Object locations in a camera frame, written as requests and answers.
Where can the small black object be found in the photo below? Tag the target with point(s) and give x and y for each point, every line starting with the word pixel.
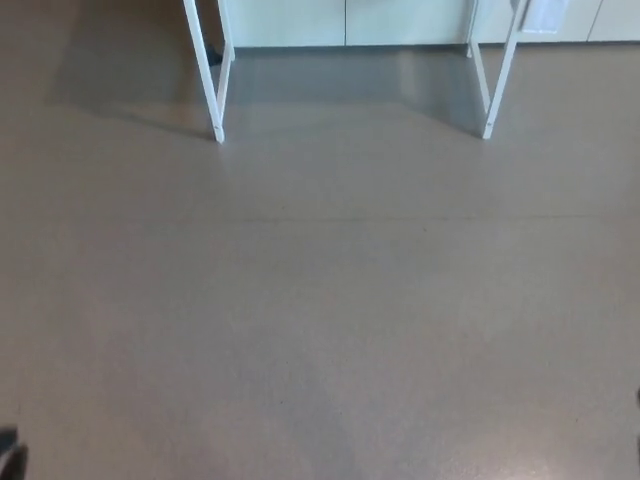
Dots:
pixel 215 55

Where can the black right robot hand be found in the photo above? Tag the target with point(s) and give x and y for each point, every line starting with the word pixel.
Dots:
pixel 638 400

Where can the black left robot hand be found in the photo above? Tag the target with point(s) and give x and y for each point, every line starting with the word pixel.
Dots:
pixel 11 460

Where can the white desk leg frame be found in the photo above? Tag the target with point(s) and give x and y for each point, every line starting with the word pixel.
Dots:
pixel 210 90
pixel 497 90

